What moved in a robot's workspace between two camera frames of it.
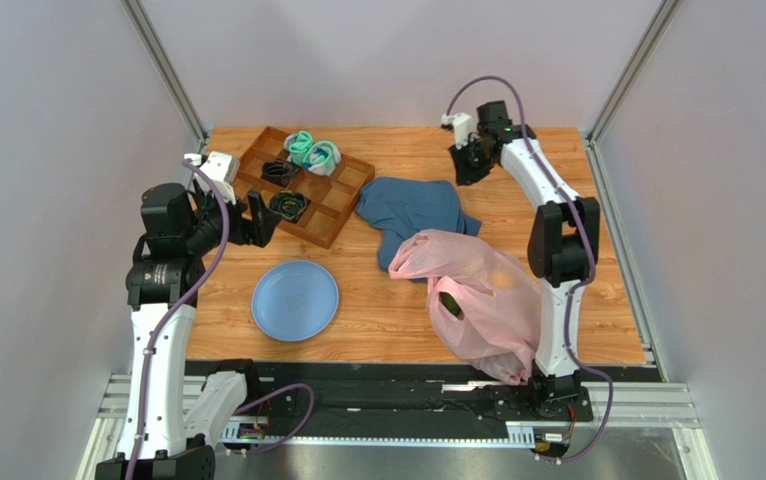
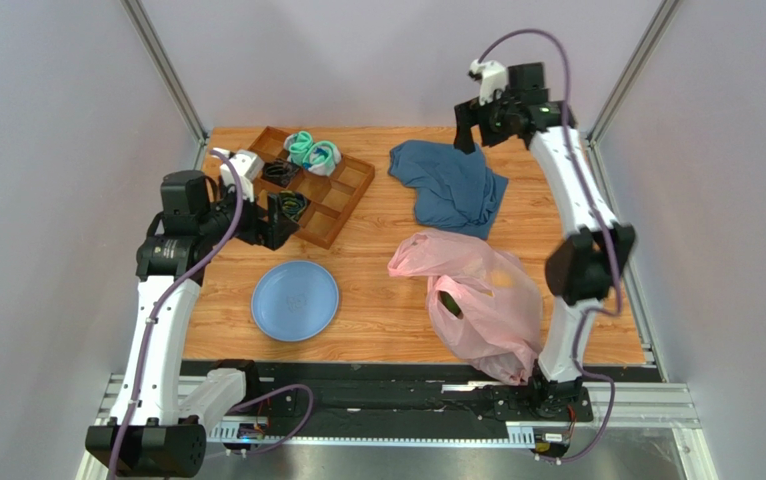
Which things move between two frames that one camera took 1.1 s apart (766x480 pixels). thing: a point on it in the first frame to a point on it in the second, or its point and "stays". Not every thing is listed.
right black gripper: (470, 157) to (466, 116)
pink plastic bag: (500, 299) stays
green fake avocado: (451, 304) stays
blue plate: (295, 300) stays
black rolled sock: (279, 172) stays
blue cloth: (400, 207) to (454, 189)
